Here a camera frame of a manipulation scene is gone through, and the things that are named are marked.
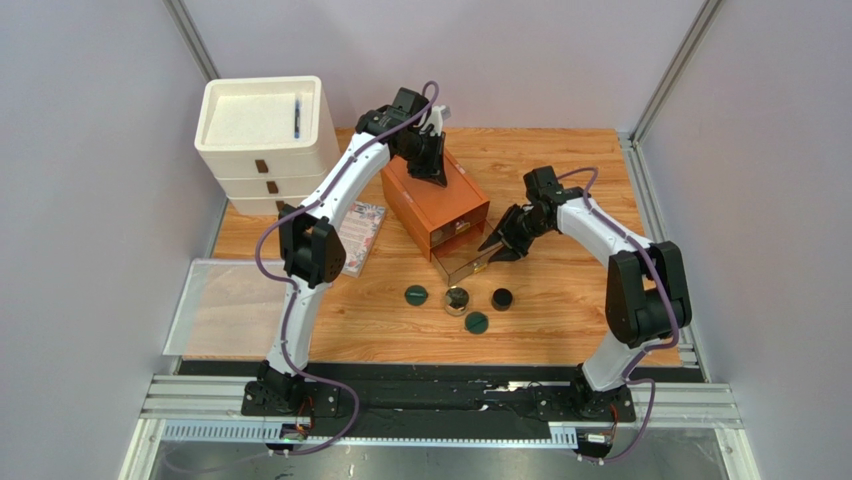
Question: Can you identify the clear orange drawer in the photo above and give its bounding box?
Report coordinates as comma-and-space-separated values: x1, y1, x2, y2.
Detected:
431, 226, 497, 286

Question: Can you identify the blue pen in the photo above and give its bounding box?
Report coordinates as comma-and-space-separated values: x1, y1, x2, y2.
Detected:
293, 98, 301, 139

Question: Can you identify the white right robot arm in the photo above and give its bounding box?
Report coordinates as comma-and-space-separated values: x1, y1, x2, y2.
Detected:
479, 166, 692, 418

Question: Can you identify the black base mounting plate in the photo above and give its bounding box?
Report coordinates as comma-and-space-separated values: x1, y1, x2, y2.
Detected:
240, 380, 639, 423

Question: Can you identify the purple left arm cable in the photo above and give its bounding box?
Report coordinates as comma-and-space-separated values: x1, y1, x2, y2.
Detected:
254, 81, 442, 458

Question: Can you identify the aluminium frame rail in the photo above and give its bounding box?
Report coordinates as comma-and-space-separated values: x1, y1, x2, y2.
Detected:
141, 376, 743, 448

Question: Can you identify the orange drawer box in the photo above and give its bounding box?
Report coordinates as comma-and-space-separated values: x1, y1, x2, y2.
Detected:
380, 150, 490, 260

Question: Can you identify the floral patterned booklet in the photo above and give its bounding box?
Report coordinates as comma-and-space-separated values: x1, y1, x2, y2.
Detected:
338, 201, 386, 277

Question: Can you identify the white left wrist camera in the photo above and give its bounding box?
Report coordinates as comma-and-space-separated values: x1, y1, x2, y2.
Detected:
420, 105, 451, 137

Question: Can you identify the dark green round lid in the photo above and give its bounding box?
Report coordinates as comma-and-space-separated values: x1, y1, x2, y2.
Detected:
404, 285, 429, 306

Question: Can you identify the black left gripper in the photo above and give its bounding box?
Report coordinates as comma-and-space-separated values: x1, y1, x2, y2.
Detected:
398, 131, 450, 188

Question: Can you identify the white three-drawer cabinet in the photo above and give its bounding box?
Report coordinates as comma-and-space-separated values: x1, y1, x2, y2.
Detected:
194, 75, 341, 216

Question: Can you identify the gold mirrored jar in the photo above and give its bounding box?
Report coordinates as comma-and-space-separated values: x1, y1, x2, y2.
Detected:
444, 286, 470, 316

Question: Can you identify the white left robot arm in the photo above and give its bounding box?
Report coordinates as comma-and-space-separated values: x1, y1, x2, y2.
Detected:
241, 81, 446, 416

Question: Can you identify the clear plastic sheet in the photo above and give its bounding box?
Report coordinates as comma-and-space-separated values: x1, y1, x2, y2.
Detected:
163, 259, 329, 368

